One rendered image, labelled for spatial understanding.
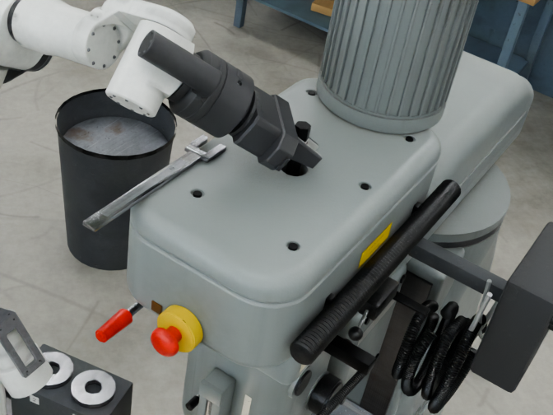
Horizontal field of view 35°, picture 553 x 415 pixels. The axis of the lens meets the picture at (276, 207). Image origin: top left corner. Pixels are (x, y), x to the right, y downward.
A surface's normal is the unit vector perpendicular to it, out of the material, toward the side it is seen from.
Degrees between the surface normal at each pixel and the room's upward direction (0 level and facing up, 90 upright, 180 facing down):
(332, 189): 0
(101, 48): 80
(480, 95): 0
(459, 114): 0
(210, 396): 90
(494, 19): 90
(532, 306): 90
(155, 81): 59
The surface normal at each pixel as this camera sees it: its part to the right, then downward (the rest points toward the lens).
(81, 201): -0.46, 0.55
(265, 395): -0.09, 0.61
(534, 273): 0.15, -0.77
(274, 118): 0.62, -0.65
